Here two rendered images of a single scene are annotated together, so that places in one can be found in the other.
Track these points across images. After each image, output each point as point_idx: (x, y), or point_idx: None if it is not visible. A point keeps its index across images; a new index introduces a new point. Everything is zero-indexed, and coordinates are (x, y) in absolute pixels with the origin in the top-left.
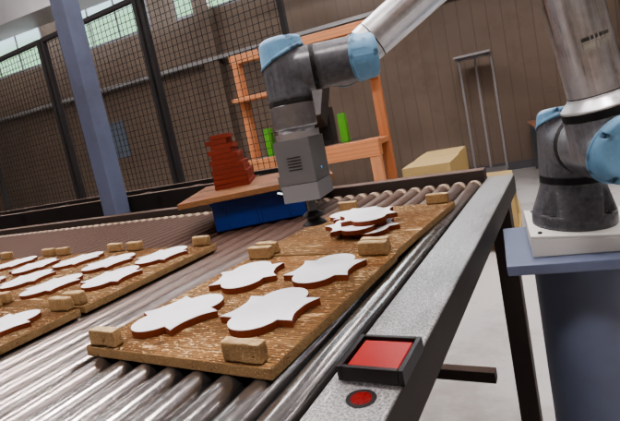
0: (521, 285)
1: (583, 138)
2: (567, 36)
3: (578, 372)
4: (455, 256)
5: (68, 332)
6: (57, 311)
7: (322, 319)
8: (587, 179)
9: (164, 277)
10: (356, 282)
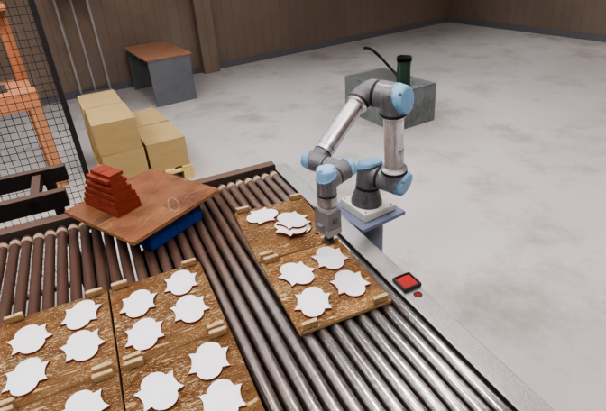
0: None
1: (393, 182)
2: (395, 150)
3: None
4: (355, 233)
5: (247, 340)
6: (217, 337)
7: (372, 278)
8: (378, 188)
9: None
10: (353, 260)
